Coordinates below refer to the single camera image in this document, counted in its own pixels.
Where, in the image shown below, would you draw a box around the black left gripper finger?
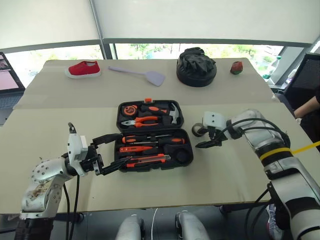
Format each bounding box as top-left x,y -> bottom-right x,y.
100,156 -> 132,176
91,133 -> 124,149

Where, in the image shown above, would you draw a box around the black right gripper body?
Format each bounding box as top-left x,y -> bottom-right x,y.
206,126 -> 228,147

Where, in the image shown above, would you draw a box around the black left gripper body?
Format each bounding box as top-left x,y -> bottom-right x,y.
79,143 -> 105,176

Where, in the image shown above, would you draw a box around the orange black handle screwdriver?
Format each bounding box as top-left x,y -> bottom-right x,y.
126,137 -> 186,146
121,134 -> 173,145

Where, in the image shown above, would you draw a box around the red voltage tester pen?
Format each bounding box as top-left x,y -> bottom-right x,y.
119,145 -> 154,153

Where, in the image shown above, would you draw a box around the black orange utility knife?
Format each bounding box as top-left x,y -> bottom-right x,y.
124,154 -> 173,168

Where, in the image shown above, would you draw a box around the black tool case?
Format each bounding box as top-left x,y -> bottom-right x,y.
113,97 -> 195,173

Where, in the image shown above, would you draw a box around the black electrical tape roll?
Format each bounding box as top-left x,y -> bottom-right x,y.
191,122 -> 209,138

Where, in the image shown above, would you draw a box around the orange black tape measure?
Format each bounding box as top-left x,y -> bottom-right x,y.
122,104 -> 138,117

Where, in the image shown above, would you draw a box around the black round pouch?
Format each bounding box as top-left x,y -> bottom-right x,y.
175,59 -> 217,88

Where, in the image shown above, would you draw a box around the silver rounded robot leg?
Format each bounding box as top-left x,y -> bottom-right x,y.
114,214 -> 146,240
174,211 -> 210,240

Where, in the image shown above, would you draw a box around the red green toy fruit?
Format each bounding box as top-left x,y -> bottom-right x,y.
229,60 -> 245,76

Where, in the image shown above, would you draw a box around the red canvas shoe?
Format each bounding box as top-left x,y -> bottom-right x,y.
64,60 -> 103,80

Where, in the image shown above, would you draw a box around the lilac silicone spatula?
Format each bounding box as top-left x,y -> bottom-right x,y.
107,65 -> 167,87

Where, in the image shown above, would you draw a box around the grey pink sneaker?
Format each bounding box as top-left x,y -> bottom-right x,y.
265,203 -> 278,236

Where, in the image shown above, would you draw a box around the green capped plastic bottle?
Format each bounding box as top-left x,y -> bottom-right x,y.
270,55 -> 283,76

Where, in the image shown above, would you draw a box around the black mesh office chair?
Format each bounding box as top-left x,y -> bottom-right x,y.
284,51 -> 320,107

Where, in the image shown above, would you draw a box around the open laptop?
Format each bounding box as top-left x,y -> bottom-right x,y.
0,51 -> 26,111

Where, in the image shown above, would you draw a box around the white roller blind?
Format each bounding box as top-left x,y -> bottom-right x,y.
92,0 -> 320,45
0,0 -> 101,50

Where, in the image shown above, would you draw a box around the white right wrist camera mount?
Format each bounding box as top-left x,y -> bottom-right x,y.
202,110 -> 226,131

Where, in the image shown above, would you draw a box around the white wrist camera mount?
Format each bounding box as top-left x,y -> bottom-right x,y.
66,133 -> 89,176
202,110 -> 226,131

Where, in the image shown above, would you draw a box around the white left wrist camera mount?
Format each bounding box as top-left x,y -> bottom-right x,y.
66,133 -> 89,176

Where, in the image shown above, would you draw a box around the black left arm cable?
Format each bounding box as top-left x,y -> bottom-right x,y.
62,121 -> 81,240

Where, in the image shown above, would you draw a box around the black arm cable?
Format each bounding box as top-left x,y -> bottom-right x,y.
220,117 -> 291,141
62,121 -> 81,240

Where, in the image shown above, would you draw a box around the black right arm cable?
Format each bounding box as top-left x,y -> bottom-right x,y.
220,117 -> 291,141

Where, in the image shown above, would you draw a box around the orange handled pliers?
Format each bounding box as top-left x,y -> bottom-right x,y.
121,115 -> 161,129

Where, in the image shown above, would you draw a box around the orange handled claw hammer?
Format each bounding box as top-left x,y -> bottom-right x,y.
139,103 -> 182,126

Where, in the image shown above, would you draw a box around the thin white cable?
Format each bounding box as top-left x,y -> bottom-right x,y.
150,207 -> 159,240

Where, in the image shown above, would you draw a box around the yellow strap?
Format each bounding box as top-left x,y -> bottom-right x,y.
289,140 -> 320,155

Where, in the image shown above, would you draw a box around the grey window frame post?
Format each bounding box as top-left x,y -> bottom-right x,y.
88,0 -> 119,61

